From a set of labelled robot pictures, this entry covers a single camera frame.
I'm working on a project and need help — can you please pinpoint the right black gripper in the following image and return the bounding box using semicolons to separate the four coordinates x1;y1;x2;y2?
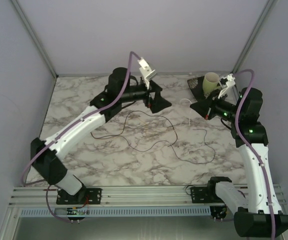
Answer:
189;89;242;123

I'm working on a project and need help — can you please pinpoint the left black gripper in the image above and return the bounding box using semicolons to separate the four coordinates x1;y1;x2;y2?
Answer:
120;78;172;113

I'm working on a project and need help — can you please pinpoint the white zip tie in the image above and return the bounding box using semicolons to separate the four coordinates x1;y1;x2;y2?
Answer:
179;98;192;127

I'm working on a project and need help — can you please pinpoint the dark thin wire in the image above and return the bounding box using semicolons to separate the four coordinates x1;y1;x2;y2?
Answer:
91;110;179;152

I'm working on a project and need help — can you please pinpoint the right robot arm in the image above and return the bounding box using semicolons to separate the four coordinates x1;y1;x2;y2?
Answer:
190;88;288;240

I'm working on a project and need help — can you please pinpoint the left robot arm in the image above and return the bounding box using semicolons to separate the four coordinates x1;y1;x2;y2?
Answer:
30;67;172;202

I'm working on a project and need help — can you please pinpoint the dark floral square plate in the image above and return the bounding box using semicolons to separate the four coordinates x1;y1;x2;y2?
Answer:
187;76;221;102

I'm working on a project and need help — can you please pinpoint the light green mug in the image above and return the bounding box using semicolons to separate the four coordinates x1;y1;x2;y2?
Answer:
202;72;221;95

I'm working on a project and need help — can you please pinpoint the right controller board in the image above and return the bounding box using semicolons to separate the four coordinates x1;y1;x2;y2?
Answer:
210;204;228;222

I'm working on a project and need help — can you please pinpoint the controller board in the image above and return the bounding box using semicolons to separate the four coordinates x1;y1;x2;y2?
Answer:
66;207;89;224
210;204;228;222

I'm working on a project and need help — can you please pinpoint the left controller board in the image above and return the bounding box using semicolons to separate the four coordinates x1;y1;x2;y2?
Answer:
66;207;89;224

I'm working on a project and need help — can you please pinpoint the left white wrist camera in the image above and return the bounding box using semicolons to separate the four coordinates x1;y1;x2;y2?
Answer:
137;57;157;90

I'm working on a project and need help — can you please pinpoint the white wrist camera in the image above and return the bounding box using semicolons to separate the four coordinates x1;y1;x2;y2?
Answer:
217;73;236;99
137;57;157;90

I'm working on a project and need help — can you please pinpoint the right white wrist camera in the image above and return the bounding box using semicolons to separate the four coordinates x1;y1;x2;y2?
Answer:
217;73;236;99

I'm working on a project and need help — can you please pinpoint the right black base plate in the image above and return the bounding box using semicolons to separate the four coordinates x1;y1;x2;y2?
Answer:
190;186;224;204

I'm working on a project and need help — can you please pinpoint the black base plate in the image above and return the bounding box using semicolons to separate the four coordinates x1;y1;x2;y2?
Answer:
56;187;102;205
190;186;224;204

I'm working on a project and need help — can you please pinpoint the aluminium front rail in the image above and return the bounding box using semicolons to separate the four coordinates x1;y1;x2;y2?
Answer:
8;183;286;207

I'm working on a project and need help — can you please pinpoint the grey slotted cable duct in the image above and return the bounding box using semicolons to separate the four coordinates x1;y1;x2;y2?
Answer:
20;206;213;218

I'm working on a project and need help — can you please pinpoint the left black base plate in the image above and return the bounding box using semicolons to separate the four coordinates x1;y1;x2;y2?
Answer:
56;187;102;205

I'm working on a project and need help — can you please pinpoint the right aluminium corner post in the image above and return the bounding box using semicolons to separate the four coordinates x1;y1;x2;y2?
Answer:
231;0;278;73

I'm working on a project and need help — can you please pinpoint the aluminium corner post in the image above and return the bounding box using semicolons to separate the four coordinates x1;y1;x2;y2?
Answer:
10;0;59;79
231;0;278;73

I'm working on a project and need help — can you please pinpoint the left aluminium corner post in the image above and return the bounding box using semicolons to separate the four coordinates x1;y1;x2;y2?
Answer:
10;0;59;79

